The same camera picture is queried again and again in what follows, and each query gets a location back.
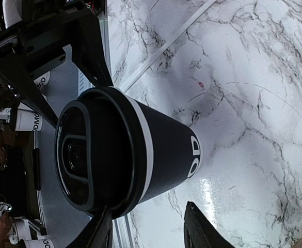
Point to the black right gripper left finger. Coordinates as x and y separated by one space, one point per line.
98 232

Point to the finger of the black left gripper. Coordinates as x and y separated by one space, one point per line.
19 72
87 49

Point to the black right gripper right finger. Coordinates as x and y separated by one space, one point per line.
199 232

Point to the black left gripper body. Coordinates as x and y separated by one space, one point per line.
45 27

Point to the black paper coffee cup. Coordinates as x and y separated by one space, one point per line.
173 151

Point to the black plastic cup lid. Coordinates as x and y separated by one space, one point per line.
100 152

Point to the white background paper cups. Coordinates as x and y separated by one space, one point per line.
31 231

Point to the person in black shirt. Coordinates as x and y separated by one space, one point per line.
12 186

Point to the single white straw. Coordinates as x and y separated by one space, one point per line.
132 79

